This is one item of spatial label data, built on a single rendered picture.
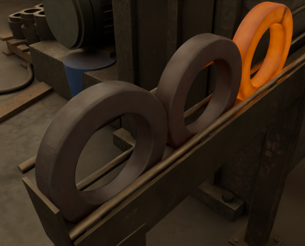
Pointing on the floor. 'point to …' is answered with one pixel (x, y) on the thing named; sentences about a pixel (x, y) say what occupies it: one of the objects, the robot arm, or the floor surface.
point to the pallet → (26, 32)
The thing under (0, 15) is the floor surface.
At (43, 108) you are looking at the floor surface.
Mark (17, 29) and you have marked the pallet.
